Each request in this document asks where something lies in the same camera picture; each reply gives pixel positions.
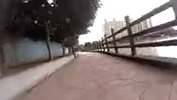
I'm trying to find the pale distant buildings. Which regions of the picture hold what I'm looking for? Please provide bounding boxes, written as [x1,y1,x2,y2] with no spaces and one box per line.
[100,11,155,40]

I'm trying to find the red paved path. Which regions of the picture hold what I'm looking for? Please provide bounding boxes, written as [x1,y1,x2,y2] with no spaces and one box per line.
[0,37,177,100]

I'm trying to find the row of trees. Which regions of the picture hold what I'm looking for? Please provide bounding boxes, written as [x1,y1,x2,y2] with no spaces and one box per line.
[0,0,120,80]

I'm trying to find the concrete kerb under fence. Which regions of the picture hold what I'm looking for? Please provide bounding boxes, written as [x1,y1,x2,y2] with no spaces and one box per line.
[91,37,177,93]

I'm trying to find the river water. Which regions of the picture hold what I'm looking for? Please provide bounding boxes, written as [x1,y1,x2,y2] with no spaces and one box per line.
[109,36,177,74]

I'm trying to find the pale blue wall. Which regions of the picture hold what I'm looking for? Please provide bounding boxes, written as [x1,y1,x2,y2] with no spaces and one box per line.
[0,32,71,66]

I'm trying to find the low concrete wall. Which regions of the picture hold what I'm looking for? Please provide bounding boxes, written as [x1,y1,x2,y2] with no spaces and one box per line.
[0,52,84,100]

